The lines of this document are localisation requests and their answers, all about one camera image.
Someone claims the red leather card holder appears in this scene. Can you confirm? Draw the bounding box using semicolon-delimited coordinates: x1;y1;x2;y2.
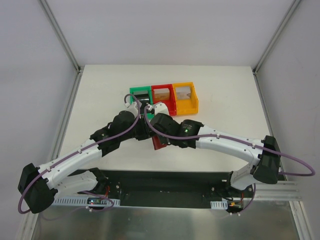
151;136;167;151

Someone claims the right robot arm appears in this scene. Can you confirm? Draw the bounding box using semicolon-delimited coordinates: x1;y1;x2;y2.
150;113;281;198

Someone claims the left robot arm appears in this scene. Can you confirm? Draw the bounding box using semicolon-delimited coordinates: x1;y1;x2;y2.
17;110;151;214

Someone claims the black card in green bin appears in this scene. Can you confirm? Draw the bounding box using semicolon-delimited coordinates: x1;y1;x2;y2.
132;90;151;109

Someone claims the yellow plastic bin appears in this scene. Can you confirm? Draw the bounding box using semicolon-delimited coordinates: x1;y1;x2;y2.
172;82;199;116

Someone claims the green plastic bin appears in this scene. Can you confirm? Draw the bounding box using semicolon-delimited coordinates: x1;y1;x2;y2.
129;86;154;115

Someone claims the red plastic bin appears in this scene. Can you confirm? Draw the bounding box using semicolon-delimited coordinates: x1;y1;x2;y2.
151;84;177;116

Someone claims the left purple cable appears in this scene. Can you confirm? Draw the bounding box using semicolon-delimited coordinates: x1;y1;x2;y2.
19;93;141;215

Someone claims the purple cable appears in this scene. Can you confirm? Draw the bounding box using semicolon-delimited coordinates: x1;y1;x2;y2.
144;104;316;177
19;93;141;215

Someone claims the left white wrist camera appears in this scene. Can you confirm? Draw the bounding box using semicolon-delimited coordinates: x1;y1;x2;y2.
124;101;140;113

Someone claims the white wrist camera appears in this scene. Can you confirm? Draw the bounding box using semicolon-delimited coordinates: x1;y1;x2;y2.
145;101;170;116
124;101;140;113

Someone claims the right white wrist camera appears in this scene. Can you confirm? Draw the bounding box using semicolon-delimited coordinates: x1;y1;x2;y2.
145;101;170;116

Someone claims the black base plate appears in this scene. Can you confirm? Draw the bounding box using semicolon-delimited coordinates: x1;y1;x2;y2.
91;170;253;209

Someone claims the right white cable duct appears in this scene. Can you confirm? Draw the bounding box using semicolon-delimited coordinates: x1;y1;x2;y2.
210;199;228;210

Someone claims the white cable duct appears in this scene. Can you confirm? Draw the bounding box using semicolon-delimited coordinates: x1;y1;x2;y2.
210;199;228;210
52;196;121;208

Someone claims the left white cable duct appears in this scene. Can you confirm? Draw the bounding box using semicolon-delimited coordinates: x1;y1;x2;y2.
52;196;121;208

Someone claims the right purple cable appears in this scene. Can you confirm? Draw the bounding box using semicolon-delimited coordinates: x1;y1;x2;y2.
144;104;316;177

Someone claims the left aluminium frame post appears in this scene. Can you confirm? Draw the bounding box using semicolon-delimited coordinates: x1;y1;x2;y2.
38;0;82;73

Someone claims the aluminium frame post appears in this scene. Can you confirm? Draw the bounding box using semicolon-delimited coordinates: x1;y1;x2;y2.
38;0;82;73
252;0;303;75

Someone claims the right aluminium frame post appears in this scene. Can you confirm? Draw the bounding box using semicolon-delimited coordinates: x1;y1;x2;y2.
252;0;303;75

